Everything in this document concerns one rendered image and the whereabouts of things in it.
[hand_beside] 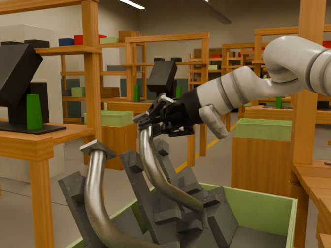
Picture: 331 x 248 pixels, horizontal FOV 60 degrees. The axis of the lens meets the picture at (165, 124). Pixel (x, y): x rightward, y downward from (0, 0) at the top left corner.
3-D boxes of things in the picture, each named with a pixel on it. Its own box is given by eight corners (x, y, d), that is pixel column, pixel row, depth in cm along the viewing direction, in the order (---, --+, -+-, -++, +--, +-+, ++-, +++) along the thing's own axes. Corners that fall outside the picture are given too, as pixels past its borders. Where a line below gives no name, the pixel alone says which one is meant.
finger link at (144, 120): (159, 115, 63) (141, 123, 65) (152, 107, 61) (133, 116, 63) (159, 120, 62) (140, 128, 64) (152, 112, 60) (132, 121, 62)
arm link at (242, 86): (238, 104, 62) (220, 71, 59) (311, 73, 56) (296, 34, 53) (240, 121, 57) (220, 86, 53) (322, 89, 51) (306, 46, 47)
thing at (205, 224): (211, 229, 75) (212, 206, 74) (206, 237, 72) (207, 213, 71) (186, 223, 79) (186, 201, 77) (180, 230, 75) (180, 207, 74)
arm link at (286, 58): (280, 29, 54) (342, 28, 41) (295, 68, 58) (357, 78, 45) (250, 50, 54) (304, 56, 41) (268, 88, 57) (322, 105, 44)
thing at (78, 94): (135, 139, 609) (133, 28, 573) (48, 130, 711) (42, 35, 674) (147, 134, 658) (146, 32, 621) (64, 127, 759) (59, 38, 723)
